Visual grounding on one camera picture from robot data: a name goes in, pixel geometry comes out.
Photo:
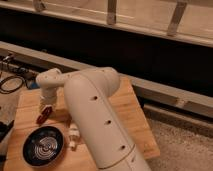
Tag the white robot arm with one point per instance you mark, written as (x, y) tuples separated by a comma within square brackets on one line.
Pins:
[(86, 94)]

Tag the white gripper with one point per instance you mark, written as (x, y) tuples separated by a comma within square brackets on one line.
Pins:
[(48, 99)]

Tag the blue object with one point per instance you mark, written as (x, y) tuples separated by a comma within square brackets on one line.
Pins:
[(33, 85)]

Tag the black bowl with spiral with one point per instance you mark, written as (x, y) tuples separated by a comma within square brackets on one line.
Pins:
[(43, 146)]

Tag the white bottle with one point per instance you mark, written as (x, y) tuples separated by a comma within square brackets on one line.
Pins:
[(73, 136)]

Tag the wooden board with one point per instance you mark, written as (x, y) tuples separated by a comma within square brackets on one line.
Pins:
[(125, 103)]

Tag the red pepper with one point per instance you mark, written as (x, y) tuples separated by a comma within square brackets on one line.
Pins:
[(44, 115)]

